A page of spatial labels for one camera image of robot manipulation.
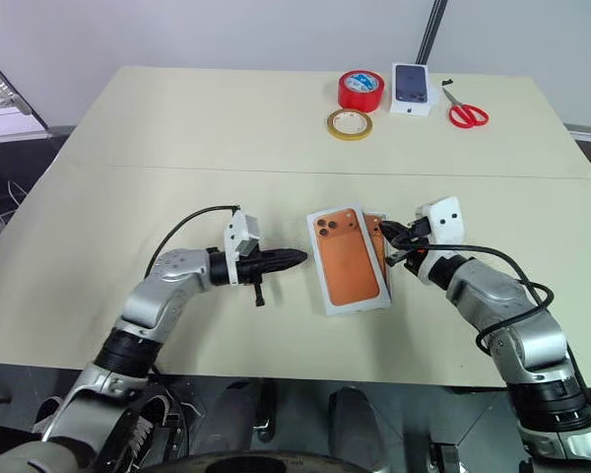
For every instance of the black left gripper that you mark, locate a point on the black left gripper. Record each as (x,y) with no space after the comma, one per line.
(251,268)

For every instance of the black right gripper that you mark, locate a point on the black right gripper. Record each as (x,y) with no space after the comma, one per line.
(416,241)

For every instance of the orange smartphone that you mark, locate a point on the orange smartphone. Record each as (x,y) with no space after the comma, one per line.
(374,231)

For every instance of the white box base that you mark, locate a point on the white box base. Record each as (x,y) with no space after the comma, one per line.
(389,288)

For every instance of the white box lid with film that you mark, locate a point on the white box lid with film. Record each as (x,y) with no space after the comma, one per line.
(345,261)

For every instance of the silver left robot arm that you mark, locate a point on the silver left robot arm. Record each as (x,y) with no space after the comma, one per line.
(148,295)

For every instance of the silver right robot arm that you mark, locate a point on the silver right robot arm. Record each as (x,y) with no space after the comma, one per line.
(512,305)

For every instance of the white box with blue phone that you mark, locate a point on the white box with blue phone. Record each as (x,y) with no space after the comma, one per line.
(411,86)

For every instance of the yellow tape roll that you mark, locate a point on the yellow tape roll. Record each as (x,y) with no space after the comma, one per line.
(334,129)

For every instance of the red tape roll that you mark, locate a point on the red tape roll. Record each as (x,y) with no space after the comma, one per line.
(352,98)

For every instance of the dark round disc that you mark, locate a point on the dark round disc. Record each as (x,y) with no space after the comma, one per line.
(276,464)

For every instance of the black and white sneaker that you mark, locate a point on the black and white sneaker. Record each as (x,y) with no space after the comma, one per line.
(49,411)
(152,419)

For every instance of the black block with white edge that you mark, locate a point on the black block with white edge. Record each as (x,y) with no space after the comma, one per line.
(443,458)

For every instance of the black metal pole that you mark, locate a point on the black metal pole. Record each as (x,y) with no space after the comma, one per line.
(431,29)

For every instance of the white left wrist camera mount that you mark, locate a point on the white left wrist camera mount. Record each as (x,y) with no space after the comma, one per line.
(239,231)

